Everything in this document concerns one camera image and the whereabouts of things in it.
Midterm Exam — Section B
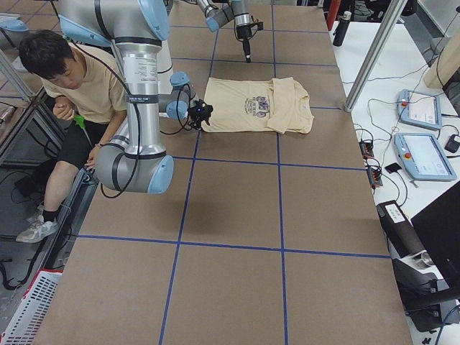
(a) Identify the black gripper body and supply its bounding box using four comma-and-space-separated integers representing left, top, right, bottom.
235, 24, 253, 44
192, 116, 207, 131

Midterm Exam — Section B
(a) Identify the beige long sleeve shirt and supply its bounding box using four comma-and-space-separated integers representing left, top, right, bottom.
202, 77, 314, 134

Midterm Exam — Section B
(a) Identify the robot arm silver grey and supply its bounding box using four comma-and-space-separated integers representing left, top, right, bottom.
196, 0, 263, 63
60, 1, 213, 194

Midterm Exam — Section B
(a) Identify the black water bottle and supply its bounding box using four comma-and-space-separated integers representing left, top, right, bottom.
333, 11, 352, 47

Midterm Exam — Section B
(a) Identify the red cylinder bottle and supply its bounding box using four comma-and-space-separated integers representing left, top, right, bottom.
326, 0, 341, 31

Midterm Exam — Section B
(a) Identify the person in beige shirt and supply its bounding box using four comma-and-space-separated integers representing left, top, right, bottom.
17, 30, 127, 243

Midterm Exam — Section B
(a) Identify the far teach pendant tablet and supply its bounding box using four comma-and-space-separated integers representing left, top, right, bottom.
397, 89, 442, 130

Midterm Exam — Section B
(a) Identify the teach pendant tablet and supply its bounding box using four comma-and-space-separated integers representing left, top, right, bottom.
397, 89, 442, 130
393, 133, 457, 181

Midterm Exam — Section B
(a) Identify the wooden panel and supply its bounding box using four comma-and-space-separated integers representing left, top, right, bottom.
423, 30, 460, 88

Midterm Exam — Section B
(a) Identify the near teach pendant tablet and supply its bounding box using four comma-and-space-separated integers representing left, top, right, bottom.
393, 133, 457, 181

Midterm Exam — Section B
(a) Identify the black monitor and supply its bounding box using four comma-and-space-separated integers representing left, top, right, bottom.
411, 183, 459, 286

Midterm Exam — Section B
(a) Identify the black label printer device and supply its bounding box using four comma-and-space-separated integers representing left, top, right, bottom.
376, 201, 459, 332

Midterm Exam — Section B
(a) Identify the white plastic basket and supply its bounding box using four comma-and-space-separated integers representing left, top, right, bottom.
1, 269, 63, 344

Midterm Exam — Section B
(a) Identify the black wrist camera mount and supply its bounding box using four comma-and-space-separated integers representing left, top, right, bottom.
188, 100, 213, 127
252, 21, 264, 31

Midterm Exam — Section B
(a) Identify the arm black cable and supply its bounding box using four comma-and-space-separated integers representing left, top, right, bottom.
64, 35, 202, 199

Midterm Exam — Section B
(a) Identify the white camera pole base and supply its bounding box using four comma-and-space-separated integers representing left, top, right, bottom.
157, 0, 174, 75

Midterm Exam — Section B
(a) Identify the aluminium frame post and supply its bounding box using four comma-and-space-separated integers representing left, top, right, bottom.
344, 0, 408, 113

